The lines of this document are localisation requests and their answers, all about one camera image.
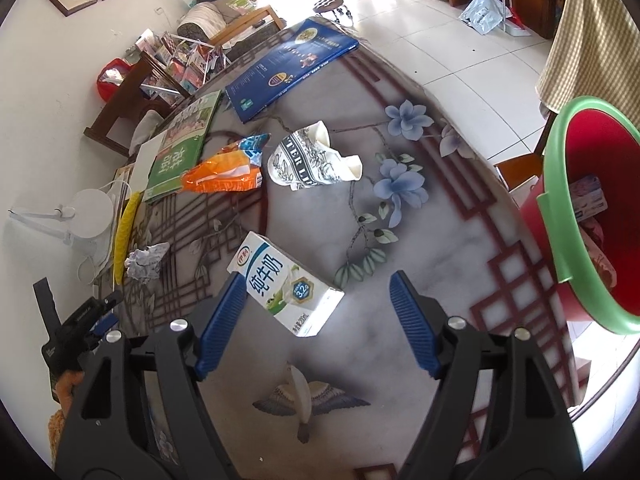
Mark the magazine rack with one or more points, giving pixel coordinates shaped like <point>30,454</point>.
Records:
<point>185,65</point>

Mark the crushed printed paper cup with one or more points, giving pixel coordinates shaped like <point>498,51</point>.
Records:
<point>300,165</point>

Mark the pale plastic bag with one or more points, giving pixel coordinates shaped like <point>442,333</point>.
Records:
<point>482,12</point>

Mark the round padded stool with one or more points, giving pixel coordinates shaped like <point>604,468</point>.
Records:
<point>332,5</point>

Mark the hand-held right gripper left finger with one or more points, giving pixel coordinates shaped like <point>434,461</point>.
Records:
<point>220,320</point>

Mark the pink plastic bag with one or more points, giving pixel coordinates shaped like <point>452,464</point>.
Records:
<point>600,255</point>

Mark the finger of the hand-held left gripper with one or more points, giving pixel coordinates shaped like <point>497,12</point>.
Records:
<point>110,302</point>
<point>47,310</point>

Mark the blue book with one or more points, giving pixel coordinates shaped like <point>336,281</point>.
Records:
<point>285,67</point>

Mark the person's left hand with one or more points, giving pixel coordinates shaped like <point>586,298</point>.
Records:
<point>67,385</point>

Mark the green book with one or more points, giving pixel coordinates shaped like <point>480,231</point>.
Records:
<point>180,150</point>

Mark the orange snack bag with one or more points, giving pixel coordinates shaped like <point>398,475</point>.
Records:
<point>220,172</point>

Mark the white desk lamp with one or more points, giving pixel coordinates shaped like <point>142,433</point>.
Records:
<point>90,210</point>

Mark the checked cloth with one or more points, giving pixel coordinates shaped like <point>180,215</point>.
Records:
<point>585,45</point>

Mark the white pad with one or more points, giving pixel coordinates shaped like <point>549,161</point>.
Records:
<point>147,165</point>

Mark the pink carton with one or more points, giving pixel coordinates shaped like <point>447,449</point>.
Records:
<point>587,197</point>

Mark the dark wooden chair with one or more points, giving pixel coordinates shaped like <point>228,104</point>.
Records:
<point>115,120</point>

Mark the grey crumpled paper ball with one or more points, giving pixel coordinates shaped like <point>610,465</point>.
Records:
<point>147,260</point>

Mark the beige blanket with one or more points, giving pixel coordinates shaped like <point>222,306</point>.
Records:
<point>205,17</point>

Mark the yellow curved plastic toy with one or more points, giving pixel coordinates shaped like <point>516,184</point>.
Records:
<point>125,230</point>

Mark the red bag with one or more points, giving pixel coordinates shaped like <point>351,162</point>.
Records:
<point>112,85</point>

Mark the white cushion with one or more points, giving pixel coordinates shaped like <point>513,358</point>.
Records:
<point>147,130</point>

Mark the red bucket with green rim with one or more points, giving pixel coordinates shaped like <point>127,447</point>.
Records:
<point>557,220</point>

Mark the white milk carton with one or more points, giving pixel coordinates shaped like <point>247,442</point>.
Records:
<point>280,285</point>

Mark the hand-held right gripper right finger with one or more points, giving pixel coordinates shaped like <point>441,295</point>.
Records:
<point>412,320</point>

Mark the wooden sofa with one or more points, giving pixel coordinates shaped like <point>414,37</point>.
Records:
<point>250,22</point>

